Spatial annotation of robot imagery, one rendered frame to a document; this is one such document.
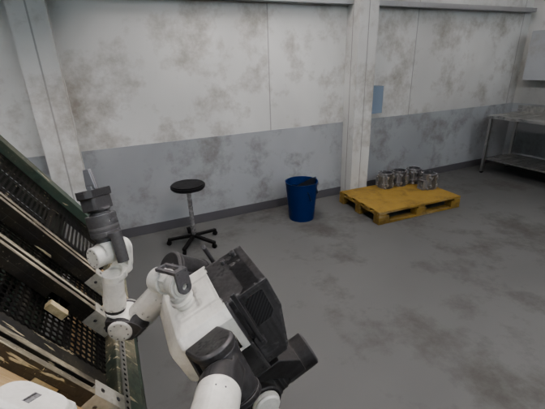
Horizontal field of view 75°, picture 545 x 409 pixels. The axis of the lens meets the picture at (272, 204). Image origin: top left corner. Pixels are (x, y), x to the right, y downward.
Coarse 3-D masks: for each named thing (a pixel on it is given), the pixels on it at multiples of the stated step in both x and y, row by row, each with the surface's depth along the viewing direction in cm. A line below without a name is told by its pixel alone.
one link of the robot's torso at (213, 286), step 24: (216, 264) 104; (240, 264) 100; (192, 288) 99; (216, 288) 94; (240, 288) 91; (264, 288) 91; (168, 312) 95; (192, 312) 90; (216, 312) 87; (240, 312) 86; (264, 312) 94; (168, 336) 91; (192, 336) 85; (240, 336) 88; (264, 336) 97; (264, 360) 99
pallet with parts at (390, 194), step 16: (384, 176) 513; (400, 176) 520; (416, 176) 530; (432, 176) 502; (352, 192) 509; (368, 192) 507; (384, 192) 505; (400, 192) 503; (416, 192) 501; (432, 192) 499; (448, 192) 497; (368, 208) 458; (384, 208) 453; (400, 208) 451; (416, 208) 464; (432, 208) 485; (448, 208) 485
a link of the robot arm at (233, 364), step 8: (232, 352) 75; (240, 352) 78; (224, 360) 73; (232, 360) 73; (240, 360) 76; (208, 368) 71; (216, 368) 70; (224, 368) 70; (232, 368) 71; (240, 368) 73; (248, 368) 78; (200, 376) 71; (232, 376) 69; (240, 376) 72; (248, 376) 77; (240, 384) 70; (248, 384) 76; (256, 384) 78; (248, 392) 76
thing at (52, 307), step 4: (52, 300) 130; (48, 304) 128; (52, 304) 128; (56, 304) 130; (44, 308) 127; (48, 308) 128; (52, 308) 128; (56, 308) 129; (60, 308) 130; (64, 308) 132; (52, 312) 129; (56, 312) 129; (60, 312) 130; (64, 312) 131; (56, 316) 130; (60, 316) 130; (64, 316) 131
